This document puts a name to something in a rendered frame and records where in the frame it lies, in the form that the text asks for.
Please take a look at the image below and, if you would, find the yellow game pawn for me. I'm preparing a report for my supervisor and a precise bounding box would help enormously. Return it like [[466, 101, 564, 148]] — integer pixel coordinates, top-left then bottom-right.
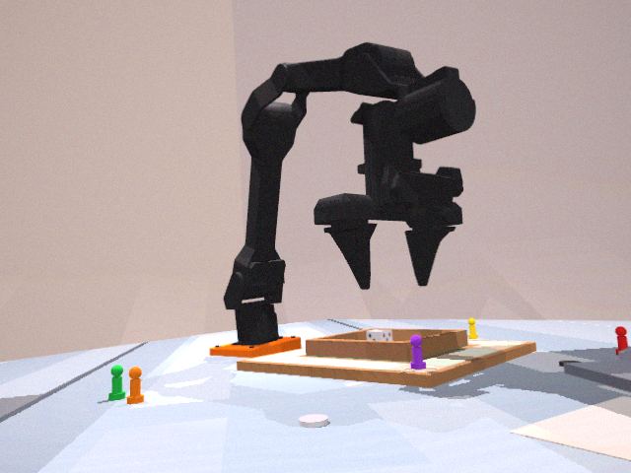
[[468, 318, 478, 339]]

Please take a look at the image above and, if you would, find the white flat round disc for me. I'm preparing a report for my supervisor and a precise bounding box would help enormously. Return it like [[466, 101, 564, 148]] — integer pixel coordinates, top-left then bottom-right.
[[299, 415, 328, 428]]

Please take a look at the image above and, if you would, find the green pawn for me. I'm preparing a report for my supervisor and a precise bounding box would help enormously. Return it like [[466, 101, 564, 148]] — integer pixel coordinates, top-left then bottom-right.
[[108, 365, 126, 400]]

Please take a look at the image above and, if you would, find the red game pawn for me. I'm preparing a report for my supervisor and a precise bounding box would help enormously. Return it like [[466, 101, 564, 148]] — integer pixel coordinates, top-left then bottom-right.
[[614, 327, 628, 356]]

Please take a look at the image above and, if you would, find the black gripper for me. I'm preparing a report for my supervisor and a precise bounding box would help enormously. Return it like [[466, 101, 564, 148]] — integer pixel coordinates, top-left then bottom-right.
[[314, 148, 462, 290]]

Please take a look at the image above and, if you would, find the purple game pawn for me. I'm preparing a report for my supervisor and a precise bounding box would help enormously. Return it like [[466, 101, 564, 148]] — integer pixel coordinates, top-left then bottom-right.
[[410, 336, 426, 370]]

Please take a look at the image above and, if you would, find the orange pawn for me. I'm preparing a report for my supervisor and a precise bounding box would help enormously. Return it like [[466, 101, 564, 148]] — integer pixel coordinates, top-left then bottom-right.
[[127, 368, 144, 404]]

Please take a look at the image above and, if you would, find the white die with black pips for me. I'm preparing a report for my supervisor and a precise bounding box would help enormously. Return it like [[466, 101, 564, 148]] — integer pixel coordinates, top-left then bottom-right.
[[366, 329, 392, 342]]

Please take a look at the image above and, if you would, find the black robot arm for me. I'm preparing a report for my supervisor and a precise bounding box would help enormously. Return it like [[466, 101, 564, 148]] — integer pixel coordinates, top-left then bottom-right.
[[224, 42, 476, 346]]

